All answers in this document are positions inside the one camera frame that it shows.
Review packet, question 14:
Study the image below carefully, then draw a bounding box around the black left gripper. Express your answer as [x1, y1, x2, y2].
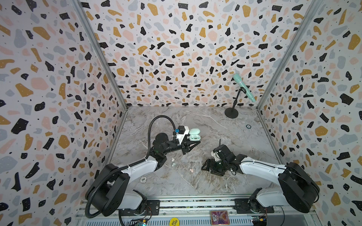
[163, 134, 200, 156]

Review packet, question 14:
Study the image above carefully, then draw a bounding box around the mint green earbud case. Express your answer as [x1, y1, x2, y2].
[189, 128, 201, 141]

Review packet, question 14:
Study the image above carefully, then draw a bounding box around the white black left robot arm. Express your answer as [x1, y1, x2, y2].
[85, 129, 201, 218]

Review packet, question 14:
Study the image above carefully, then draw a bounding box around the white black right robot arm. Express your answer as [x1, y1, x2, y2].
[202, 144, 320, 213]

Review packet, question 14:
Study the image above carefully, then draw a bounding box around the black microphone stand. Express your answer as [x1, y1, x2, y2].
[224, 88, 246, 119]

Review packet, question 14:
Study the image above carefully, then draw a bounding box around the pink square sticker card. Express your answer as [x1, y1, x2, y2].
[210, 211, 230, 226]

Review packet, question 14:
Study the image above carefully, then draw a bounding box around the yellow round sticker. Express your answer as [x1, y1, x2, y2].
[169, 218, 180, 226]

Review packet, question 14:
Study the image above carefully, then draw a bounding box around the mint green toy microphone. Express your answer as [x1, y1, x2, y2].
[233, 74, 256, 102]

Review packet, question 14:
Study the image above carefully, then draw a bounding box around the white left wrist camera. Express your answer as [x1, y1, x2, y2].
[175, 126, 189, 145]

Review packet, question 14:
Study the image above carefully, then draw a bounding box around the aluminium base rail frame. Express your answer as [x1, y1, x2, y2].
[73, 195, 321, 226]

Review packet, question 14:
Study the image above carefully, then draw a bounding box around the black corrugated cable conduit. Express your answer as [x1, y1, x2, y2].
[145, 115, 176, 159]

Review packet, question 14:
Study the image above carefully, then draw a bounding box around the left aluminium corner post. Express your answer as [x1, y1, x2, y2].
[71, 0, 127, 111]

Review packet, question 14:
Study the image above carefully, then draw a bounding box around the aluminium corner post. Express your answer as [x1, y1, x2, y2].
[71, 0, 127, 111]
[257, 0, 323, 111]

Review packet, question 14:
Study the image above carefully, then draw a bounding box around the right aluminium corner post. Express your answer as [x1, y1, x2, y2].
[257, 0, 323, 111]

